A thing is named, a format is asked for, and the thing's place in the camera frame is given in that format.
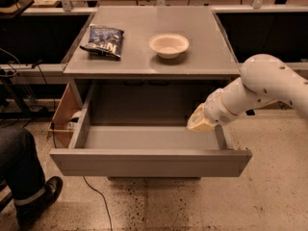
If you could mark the white paper bowl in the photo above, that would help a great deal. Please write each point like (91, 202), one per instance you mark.
(168, 45)

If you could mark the black leather shoe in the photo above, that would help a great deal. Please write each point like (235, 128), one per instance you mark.
(30, 209)

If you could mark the grey top drawer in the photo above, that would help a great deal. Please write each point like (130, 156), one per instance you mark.
(140, 131)

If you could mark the person leg dark trousers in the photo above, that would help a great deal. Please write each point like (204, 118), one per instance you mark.
(20, 166)

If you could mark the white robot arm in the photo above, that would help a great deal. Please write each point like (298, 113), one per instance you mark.
(263, 80)

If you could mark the grey drawer cabinet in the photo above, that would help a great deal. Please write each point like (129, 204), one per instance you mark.
(208, 61)

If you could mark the blue chip bag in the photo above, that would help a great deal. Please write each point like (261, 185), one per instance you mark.
(104, 41)

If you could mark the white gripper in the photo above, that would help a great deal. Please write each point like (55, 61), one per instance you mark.
(217, 111)

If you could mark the open cardboard box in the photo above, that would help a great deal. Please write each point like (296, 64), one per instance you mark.
(67, 107)

